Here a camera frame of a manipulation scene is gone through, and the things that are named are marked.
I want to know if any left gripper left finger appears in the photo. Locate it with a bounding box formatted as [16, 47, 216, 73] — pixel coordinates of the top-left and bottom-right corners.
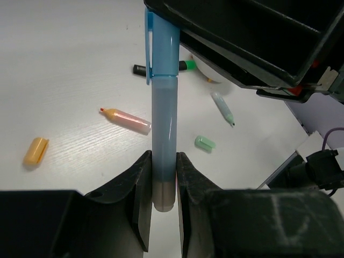
[1, 151, 152, 257]

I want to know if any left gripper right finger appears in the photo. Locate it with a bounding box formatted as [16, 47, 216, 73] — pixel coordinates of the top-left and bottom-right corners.
[176, 152, 343, 257]

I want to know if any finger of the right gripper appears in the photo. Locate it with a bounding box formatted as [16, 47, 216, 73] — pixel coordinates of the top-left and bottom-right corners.
[181, 30, 312, 103]
[145, 1, 343, 86]

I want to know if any green highlighter marker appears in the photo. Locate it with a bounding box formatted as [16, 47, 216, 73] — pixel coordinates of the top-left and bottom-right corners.
[211, 92, 235, 127]

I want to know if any black green highlighter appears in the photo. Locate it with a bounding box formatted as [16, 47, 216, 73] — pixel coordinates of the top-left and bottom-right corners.
[132, 60, 197, 77]

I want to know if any blue highlighter marker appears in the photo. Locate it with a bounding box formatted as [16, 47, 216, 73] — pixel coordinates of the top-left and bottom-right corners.
[152, 76, 178, 212]

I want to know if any orange highlighter marker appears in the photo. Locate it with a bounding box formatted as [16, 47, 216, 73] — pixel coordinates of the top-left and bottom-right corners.
[100, 108, 152, 135]

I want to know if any orange marker cap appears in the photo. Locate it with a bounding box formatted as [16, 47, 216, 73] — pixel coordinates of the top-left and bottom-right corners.
[23, 137, 49, 166]

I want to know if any blue marker cap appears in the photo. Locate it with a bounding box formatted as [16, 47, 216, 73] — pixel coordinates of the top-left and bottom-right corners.
[145, 9, 180, 84]

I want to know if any white round container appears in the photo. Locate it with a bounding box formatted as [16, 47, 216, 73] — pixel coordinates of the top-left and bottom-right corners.
[191, 54, 227, 83]

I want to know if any green marker cap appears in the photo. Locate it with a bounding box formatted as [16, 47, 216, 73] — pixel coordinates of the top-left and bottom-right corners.
[195, 135, 216, 153]

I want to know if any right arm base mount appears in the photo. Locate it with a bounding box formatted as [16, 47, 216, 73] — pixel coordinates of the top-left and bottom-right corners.
[266, 149, 343, 196]

